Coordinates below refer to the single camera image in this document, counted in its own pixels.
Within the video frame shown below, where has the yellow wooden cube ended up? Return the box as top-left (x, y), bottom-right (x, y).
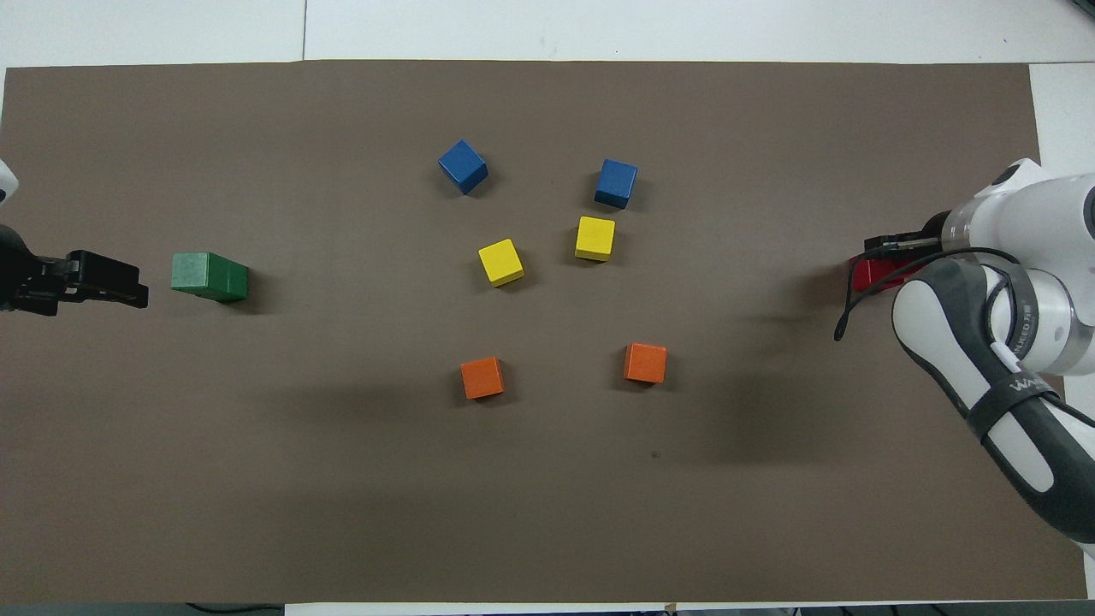
top-left (574, 216), bottom-right (617, 263)
top-left (477, 238), bottom-right (526, 287)

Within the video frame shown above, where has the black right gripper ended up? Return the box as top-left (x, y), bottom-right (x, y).
top-left (863, 209), bottom-right (956, 276)

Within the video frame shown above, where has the blue wooden cube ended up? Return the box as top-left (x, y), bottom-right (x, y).
top-left (437, 139), bottom-right (490, 196)
top-left (594, 158), bottom-right (639, 210)

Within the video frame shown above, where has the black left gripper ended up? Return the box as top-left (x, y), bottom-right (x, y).
top-left (0, 223), bottom-right (150, 318)

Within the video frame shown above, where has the orange wooden cube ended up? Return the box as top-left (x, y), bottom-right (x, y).
top-left (623, 342), bottom-right (668, 385)
top-left (459, 356), bottom-right (506, 400)

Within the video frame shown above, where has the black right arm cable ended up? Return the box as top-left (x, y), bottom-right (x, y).
top-left (833, 246), bottom-right (1029, 344)

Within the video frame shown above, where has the brown paper table mat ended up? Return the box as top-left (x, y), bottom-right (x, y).
top-left (0, 59), bottom-right (1089, 605)

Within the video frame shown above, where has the black cable below table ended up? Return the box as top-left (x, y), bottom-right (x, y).
top-left (186, 602), bottom-right (284, 616)

